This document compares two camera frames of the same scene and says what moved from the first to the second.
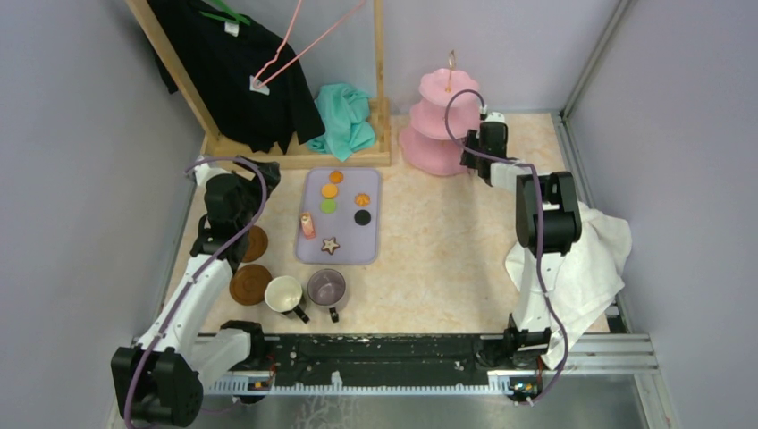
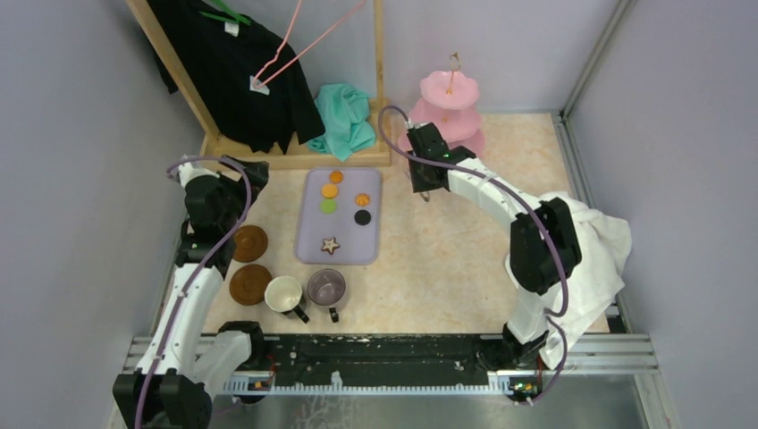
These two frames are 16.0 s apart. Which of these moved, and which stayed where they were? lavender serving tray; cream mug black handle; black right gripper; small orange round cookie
Moved: black right gripper
Stayed: lavender serving tray; small orange round cookie; cream mug black handle
